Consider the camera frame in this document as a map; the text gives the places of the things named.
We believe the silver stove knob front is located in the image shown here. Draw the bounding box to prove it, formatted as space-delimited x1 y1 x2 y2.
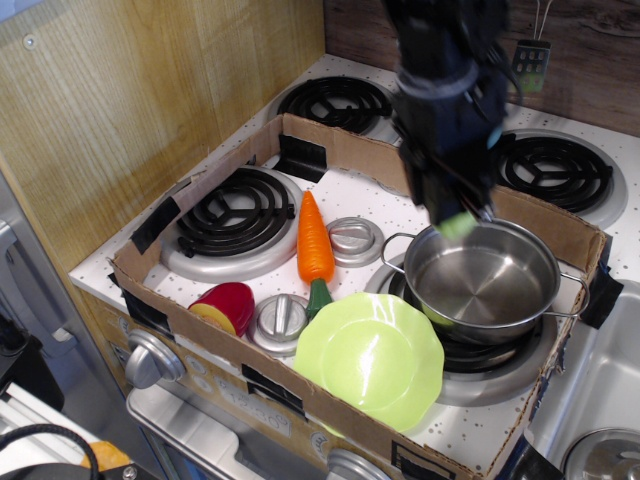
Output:
246 294 308 358

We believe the silver toy sink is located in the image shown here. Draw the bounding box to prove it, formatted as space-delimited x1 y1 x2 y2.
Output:
526 280 639 479

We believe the orange toy carrot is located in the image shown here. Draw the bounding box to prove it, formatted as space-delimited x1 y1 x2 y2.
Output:
297 190 335 320

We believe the silver stove knob centre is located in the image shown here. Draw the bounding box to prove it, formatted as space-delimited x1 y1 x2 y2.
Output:
327 217 385 268

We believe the black back left burner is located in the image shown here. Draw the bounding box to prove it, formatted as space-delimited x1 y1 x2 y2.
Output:
268 76 400 145

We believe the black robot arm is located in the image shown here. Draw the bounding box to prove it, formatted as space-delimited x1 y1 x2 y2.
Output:
384 1 511 237

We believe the silver oven knob right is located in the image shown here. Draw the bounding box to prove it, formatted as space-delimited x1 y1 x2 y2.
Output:
326 448 390 480

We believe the light green toy broccoli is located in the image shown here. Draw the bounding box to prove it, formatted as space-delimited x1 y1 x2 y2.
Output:
434 211 477 240

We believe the silver oven door handle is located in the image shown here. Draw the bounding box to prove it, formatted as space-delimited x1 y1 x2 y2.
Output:
127 386 260 479

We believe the black front right burner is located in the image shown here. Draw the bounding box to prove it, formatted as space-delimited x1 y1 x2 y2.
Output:
364 252 559 407

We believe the orange object bottom left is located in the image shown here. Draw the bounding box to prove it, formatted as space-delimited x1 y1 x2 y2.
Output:
89 440 131 472

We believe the black back right burner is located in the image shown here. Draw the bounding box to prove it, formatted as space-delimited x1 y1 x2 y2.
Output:
493 129 628 229

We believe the silver oven knob left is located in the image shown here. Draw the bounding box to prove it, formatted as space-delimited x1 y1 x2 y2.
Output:
125 329 186 389

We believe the silver oven knob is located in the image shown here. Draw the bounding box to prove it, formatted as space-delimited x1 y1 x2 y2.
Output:
326 448 390 480
125 329 186 389

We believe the silver stove knob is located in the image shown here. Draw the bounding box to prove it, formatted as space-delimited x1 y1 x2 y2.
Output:
327 217 385 268
246 294 308 358

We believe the hanging metal spatula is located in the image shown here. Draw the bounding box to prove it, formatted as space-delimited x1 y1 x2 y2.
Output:
511 1 552 95

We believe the light green plastic plate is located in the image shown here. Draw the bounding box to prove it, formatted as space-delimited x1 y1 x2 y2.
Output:
293 293 445 432

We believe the stainless steel pot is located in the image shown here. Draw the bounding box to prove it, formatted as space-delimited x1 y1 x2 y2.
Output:
395 219 567 345

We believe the black cable bottom left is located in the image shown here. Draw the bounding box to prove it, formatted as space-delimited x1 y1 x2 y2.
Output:
0 423 99 480

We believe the light blue plastic bowl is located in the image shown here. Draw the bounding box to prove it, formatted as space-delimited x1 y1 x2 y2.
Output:
486 124 503 150

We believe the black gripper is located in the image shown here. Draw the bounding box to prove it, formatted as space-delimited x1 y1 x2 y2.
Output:
393 69 507 228

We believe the black burner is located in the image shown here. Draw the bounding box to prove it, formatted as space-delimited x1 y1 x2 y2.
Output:
161 166 303 284
268 76 400 145
364 252 559 407
493 129 628 229

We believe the black front left burner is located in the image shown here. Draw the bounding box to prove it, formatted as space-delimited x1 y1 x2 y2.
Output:
161 166 303 284

